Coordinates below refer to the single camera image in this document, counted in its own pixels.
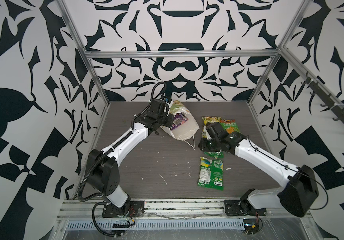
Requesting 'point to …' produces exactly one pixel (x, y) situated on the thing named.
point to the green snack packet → (230, 125)
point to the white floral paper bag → (185, 131)
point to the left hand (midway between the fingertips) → (172, 113)
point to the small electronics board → (251, 226)
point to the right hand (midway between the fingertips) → (200, 144)
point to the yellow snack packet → (208, 119)
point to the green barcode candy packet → (211, 173)
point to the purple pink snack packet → (179, 119)
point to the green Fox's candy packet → (216, 155)
